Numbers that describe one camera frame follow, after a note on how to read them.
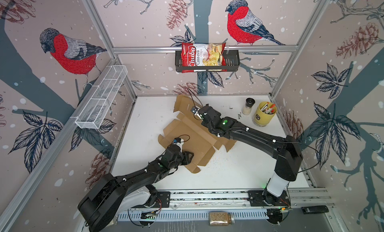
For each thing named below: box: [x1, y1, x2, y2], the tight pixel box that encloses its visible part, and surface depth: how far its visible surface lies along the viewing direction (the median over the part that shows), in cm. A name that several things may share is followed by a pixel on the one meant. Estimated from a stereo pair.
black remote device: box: [301, 205, 329, 215], surface depth 70 cm
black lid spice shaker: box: [242, 97, 256, 116], surface depth 105 cm
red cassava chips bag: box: [181, 42, 227, 73], surface depth 90 cm
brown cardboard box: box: [158, 95, 238, 174], surface depth 95 cm
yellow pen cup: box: [254, 101, 278, 127], surface depth 99 cm
